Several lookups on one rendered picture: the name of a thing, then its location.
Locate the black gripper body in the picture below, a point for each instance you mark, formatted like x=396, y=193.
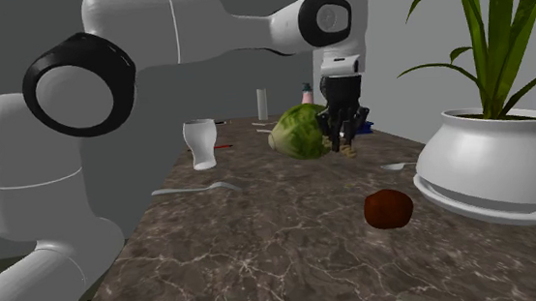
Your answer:
x=342, y=92

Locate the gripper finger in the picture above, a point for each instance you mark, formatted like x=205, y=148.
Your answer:
x=354, y=121
x=335, y=131

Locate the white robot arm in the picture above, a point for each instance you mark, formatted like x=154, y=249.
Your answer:
x=28, y=176

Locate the tan lumpy object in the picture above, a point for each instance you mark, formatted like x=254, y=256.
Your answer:
x=348, y=152

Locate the pink bottle with dark cap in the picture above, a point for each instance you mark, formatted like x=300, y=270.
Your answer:
x=307, y=96

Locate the green lettuce head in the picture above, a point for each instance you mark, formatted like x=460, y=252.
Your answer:
x=298, y=132

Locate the grey spoon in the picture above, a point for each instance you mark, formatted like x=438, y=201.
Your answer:
x=195, y=189
x=394, y=166

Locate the white knife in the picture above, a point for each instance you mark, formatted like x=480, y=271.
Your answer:
x=264, y=124
x=263, y=131

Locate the white tall cylinder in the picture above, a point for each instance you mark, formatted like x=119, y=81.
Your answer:
x=262, y=104

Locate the reddish brown ball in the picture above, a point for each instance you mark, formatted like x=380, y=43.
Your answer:
x=388, y=209

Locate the red pen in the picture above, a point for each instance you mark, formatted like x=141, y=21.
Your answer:
x=223, y=146

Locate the black pen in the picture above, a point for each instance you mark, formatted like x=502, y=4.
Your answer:
x=221, y=122

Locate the white drinking glass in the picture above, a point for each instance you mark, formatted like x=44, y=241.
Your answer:
x=201, y=143

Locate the green plant in white pot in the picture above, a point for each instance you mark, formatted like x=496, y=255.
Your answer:
x=486, y=163

